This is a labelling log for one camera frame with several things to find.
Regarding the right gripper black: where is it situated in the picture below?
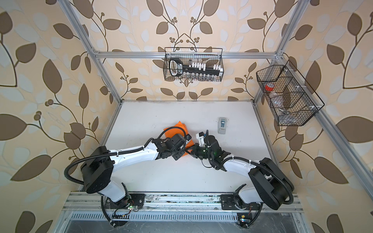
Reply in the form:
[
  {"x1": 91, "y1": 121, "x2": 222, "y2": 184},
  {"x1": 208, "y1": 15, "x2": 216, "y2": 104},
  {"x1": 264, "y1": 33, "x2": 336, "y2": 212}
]
[{"x1": 186, "y1": 143, "x2": 214, "y2": 160}]

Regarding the orange wrapping paper sheet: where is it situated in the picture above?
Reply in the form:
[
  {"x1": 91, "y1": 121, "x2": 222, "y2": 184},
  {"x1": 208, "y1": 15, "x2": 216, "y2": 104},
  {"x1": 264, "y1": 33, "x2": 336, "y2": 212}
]
[{"x1": 164, "y1": 121, "x2": 195, "y2": 148}]

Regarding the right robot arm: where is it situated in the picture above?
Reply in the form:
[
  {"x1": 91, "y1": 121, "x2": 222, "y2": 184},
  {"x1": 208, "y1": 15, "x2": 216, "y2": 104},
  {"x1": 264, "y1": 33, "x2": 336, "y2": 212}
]
[{"x1": 185, "y1": 135, "x2": 294, "y2": 210}]

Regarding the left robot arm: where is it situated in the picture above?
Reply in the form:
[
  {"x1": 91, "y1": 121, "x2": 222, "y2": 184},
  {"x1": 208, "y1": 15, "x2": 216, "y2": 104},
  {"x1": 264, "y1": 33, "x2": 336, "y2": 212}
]
[{"x1": 81, "y1": 134, "x2": 192, "y2": 206}]

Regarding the white tape dispenser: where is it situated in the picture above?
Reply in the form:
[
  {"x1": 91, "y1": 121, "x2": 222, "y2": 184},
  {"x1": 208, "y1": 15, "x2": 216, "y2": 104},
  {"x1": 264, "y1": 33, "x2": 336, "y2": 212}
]
[{"x1": 218, "y1": 117, "x2": 227, "y2": 135}]

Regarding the black tool set in basket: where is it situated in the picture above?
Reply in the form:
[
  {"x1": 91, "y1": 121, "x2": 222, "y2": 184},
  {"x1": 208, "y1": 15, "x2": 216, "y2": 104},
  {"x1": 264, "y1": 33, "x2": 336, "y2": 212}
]
[{"x1": 168, "y1": 58, "x2": 224, "y2": 79}]

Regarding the red capped item in basket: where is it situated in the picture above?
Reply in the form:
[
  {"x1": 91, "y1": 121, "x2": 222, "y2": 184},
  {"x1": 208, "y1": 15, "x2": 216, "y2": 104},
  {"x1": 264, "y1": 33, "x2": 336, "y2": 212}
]
[{"x1": 264, "y1": 83, "x2": 275, "y2": 93}]

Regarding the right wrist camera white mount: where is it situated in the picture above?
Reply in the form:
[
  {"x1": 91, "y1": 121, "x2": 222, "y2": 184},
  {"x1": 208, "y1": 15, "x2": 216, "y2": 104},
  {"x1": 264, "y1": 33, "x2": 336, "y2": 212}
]
[{"x1": 196, "y1": 132, "x2": 207, "y2": 148}]

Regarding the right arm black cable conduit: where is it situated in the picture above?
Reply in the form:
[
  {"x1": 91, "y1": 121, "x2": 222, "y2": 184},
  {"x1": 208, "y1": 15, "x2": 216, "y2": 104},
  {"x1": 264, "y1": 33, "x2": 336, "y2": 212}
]
[{"x1": 221, "y1": 156, "x2": 295, "y2": 228}]

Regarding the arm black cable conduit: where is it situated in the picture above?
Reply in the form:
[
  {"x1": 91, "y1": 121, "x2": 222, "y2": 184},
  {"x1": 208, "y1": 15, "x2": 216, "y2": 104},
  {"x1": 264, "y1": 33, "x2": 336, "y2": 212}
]
[
  {"x1": 221, "y1": 156, "x2": 295, "y2": 228},
  {"x1": 64, "y1": 126, "x2": 187, "y2": 228}
]

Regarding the black wire basket centre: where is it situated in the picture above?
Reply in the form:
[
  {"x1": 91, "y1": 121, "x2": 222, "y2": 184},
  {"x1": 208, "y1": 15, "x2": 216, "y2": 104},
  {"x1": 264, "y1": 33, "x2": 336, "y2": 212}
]
[{"x1": 163, "y1": 46, "x2": 224, "y2": 82}]

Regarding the black wire basket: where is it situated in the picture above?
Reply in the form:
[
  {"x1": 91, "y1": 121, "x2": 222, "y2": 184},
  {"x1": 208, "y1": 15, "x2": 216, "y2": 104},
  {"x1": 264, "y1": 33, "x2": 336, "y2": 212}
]
[
  {"x1": 163, "y1": 46, "x2": 224, "y2": 82},
  {"x1": 256, "y1": 60, "x2": 324, "y2": 126}
]

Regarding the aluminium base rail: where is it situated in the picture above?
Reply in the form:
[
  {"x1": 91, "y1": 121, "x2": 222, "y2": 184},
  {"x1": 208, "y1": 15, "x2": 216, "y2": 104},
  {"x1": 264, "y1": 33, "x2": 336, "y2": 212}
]
[{"x1": 63, "y1": 192, "x2": 303, "y2": 223}]

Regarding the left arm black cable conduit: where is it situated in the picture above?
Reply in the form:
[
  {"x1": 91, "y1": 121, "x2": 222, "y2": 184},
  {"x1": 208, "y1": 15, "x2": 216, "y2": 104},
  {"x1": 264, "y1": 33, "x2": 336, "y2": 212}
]
[{"x1": 64, "y1": 126, "x2": 187, "y2": 228}]

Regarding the black wire basket right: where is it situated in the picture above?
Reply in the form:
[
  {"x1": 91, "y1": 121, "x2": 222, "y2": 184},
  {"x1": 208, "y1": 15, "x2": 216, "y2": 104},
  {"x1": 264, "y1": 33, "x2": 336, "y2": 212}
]
[{"x1": 256, "y1": 60, "x2": 324, "y2": 126}]

